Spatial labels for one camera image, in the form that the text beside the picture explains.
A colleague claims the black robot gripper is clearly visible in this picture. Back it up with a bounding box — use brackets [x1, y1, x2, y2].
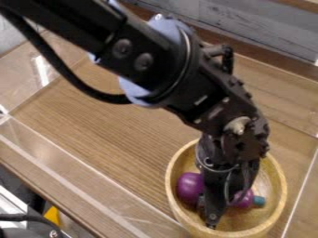
[195, 134, 259, 229]

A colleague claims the purple toy eggplant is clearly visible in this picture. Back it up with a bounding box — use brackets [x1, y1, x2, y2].
[175, 172, 266, 208]

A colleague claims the brown wooden bowl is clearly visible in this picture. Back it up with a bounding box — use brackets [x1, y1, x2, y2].
[166, 139, 289, 238]

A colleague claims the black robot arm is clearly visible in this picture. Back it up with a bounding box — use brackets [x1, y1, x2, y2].
[0, 0, 270, 228]

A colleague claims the clear acrylic table wall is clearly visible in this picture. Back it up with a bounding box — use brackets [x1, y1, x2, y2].
[0, 104, 199, 238]

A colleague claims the black cable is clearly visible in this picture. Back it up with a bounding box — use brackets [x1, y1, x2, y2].
[0, 213, 55, 238]

